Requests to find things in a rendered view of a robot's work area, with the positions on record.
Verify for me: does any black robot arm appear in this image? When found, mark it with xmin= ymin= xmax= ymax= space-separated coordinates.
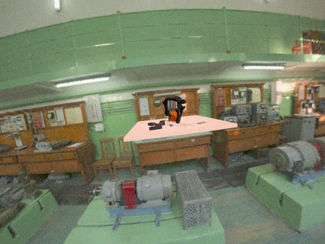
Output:
xmin=163 ymin=96 xmax=186 ymax=117

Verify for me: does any dark grey controller unit with green rocker switches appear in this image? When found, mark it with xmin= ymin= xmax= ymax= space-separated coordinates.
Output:
xmin=176 ymin=113 xmax=182 ymax=123

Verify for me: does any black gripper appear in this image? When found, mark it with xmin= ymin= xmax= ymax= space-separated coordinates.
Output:
xmin=174 ymin=104 xmax=183 ymax=115

